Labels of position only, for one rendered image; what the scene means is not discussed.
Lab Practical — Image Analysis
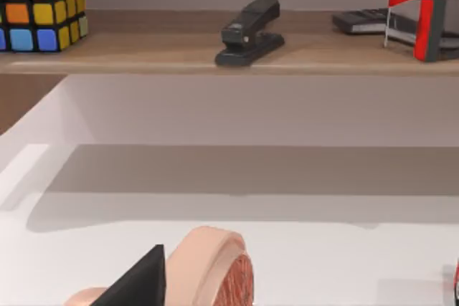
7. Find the red and grey box frame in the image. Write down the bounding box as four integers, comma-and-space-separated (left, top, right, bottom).
383, 0, 459, 63

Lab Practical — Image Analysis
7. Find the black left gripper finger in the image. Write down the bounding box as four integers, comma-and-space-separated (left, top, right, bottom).
89, 244, 167, 306

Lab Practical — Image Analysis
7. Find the wooden shelf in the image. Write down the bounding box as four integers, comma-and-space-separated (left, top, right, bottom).
0, 9, 459, 135

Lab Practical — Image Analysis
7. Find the pink tape dispenser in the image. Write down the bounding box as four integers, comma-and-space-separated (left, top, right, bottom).
64, 226, 255, 306

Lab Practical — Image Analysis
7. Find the red and grey object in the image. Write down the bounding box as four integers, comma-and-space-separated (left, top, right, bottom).
452, 257, 459, 306

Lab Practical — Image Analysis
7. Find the dark grey calculator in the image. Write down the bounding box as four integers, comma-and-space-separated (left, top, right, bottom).
331, 8, 417, 37

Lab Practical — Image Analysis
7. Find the colourful puzzle cube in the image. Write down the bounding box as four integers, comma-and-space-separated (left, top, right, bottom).
0, 0, 89, 53

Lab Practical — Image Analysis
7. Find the black stapler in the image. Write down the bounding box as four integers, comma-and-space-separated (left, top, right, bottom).
214, 0, 286, 67

